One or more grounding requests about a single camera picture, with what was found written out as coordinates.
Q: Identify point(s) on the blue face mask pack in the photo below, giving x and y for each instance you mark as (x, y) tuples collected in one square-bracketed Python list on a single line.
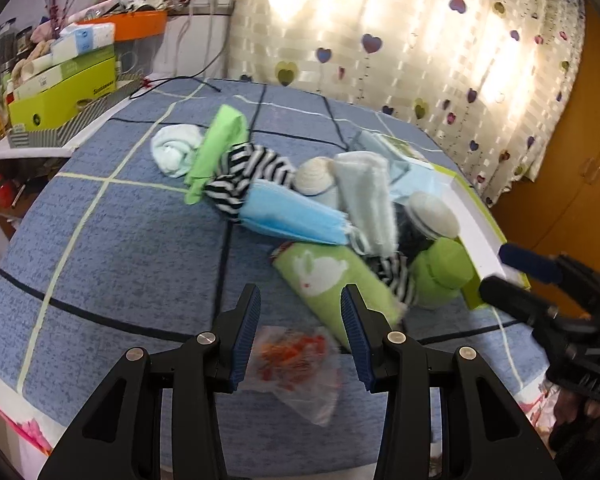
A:
[(273, 210)]

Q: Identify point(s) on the white tissue pack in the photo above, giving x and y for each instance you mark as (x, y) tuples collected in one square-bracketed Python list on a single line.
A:
[(76, 40)]

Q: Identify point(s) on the pale waffle towel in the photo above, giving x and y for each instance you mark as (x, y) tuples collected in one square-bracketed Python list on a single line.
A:
[(363, 182)]

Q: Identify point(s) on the wet wipes pack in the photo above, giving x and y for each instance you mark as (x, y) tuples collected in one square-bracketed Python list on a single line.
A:
[(408, 171)]

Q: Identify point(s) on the blue checked bed cover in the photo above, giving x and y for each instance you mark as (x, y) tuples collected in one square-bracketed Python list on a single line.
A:
[(110, 257)]

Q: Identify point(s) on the green rimmed white box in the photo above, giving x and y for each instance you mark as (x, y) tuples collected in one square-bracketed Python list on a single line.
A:
[(479, 234)]

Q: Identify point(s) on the plastic bag orange contents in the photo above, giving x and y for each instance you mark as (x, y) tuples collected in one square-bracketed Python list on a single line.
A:
[(302, 369)]

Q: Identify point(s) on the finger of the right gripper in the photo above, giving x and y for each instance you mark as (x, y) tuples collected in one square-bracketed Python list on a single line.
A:
[(516, 301), (530, 262)]

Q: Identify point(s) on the heart patterned curtain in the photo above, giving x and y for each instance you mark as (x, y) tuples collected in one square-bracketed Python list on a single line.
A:
[(487, 80)]

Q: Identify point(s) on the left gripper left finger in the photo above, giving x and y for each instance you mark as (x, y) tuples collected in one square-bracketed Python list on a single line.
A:
[(235, 331)]

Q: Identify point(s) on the round plastic lidded container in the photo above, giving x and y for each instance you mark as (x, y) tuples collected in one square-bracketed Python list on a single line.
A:
[(431, 217)]

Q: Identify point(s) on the dark glass jar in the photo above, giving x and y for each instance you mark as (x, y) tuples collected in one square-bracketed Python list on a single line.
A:
[(8, 47)]

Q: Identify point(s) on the clear plastic drawer bin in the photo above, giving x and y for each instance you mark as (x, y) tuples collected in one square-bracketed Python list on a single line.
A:
[(135, 58)]

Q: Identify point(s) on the orange storage tray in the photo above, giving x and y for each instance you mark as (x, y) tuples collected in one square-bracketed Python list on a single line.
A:
[(134, 25)]

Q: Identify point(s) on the black white striped sock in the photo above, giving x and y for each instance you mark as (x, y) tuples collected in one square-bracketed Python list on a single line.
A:
[(238, 168)]

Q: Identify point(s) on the green rolled cloth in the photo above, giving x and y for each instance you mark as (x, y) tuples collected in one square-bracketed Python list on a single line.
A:
[(440, 272)]

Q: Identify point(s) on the green rabbit towel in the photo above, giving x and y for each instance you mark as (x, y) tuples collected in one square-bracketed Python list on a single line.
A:
[(317, 274)]

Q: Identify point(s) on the yellow green cardboard box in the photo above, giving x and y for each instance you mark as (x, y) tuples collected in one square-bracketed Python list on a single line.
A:
[(56, 105)]

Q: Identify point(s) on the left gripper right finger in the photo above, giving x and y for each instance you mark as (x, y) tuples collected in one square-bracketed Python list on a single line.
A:
[(373, 343)]

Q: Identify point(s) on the striped paper tray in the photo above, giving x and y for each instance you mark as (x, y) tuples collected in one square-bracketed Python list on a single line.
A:
[(25, 137)]

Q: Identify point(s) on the green microfiber cloth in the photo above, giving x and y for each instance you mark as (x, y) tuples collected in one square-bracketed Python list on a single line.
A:
[(228, 128)]

